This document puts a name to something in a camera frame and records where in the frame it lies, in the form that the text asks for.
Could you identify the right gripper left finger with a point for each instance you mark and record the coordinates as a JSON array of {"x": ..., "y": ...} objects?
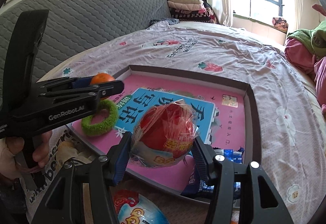
[{"x": 63, "y": 201}]

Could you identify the large orange mandarin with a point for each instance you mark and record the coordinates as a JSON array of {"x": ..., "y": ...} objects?
[{"x": 102, "y": 78}]

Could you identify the grey shallow cardboard box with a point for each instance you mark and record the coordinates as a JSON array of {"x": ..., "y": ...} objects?
[{"x": 252, "y": 148}]

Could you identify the stack of folded blankets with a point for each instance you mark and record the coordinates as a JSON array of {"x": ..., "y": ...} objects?
[{"x": 192, "y": 10}]

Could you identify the blue snack packet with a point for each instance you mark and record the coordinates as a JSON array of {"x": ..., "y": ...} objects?
[{"x": 213, "y": 175}]

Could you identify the beige organza scrunchie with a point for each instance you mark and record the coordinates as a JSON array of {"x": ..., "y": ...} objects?
[{"x": 72, "y": 149}]

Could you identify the red white snack bag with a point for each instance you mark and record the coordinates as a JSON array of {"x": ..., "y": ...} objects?
[{"x": 164, "y": 135}]

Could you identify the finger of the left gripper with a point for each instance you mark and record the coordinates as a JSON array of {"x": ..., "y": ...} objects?
[
  {"x": 76, "y": 83},
  {"x": 73, "y": 103}
]

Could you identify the green blanket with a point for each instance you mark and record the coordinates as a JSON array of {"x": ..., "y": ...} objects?
[{"x": 313, "y": 40}]

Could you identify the pink quilt pile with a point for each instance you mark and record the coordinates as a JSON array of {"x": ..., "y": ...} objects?
[{"x": 297, "y": 54}]

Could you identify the dark cloth by headboard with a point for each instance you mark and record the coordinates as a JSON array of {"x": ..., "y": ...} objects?
[{"x": 170, "y": 21}]

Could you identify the red blue snack bag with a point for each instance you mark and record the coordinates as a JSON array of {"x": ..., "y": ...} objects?
[{"x": 133, "y": 208}]

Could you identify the grey quilted headboard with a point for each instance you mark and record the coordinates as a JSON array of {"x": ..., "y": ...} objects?
[{"x": 74, "y": 26}]

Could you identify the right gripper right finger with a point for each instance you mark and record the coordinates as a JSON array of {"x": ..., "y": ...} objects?
[{"x": 260, "y": 202}]

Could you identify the pink strawberry bedsheet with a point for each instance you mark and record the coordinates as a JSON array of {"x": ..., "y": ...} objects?
[{"x": 291, "y": 120}]

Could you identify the patterned bag on sill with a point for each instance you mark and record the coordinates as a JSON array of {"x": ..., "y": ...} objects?
[{"x": 280, "y": 23}]

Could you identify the pink quilted pillow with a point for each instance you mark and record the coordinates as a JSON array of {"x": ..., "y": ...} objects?
[{"x": 320, "y": 9}]

